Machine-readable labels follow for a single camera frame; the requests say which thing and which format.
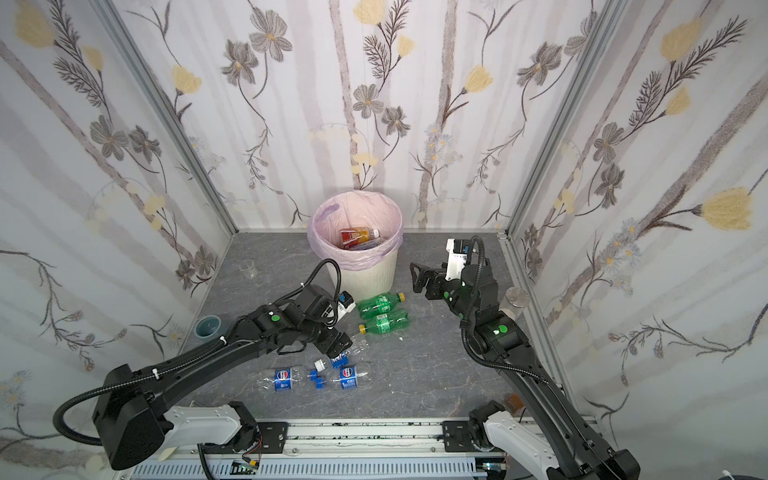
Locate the red yellow drink bottle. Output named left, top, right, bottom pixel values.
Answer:
left=339, top=227, right=380, bottom=249

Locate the clear glass cup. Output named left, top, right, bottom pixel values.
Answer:
left=239, top=259, right=258, bottom=280

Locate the pink bin liner bag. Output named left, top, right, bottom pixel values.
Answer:
left=308, top=190, right=403, bottom=271

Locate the white cable duct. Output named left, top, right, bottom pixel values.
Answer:
left=128, top=458, right=488, bottom=480

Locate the blue label bottle white cap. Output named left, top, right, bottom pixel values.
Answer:
left=314, top=334, right=368, bottom=373

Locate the cream waste bin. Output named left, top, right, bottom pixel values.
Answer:
left=331, top=246, right=399, bottom=301

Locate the round glass jar right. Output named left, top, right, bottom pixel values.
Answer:
left=505, top=286, right=530, bottom=309

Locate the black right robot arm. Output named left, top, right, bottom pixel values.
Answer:
left=409, top=236, right=641, bottom=479

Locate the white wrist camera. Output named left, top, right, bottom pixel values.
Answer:
left=337, top=291, right=356, bottom=320
left=445, top=238, right=473, bottom=281

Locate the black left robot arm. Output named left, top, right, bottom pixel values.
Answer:
left=52, top=279, right=354, bottom=470

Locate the Pepsi bottle left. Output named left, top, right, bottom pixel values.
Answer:
left=257, top=366, right=308, bottom=392

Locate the pepsi bottle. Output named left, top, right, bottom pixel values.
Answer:
left=313, top=363, right=372, bottom=391
left=257, top=366, right=308, bottom=392

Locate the green bottle upper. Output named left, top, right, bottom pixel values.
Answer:
left=357, top=292, right=406, bottom=320

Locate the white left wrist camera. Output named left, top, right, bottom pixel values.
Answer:
left=337, top=291, right=356, bottom=320

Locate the Pepsi bottle right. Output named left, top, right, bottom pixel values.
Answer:
left=313, top=363, right=372, bottom=391

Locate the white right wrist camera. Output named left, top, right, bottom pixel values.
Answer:
left=445, top=238, right=473, bottom=281

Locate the teal cup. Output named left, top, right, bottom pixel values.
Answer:
left=193, top=315, right=222, bottom=340

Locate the aluminium rail frame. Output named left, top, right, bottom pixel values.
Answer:
left=115, top=418, right=540, bottom=479

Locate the green bottle middle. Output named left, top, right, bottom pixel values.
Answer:
left=359, top=309, right=410, bottom=335

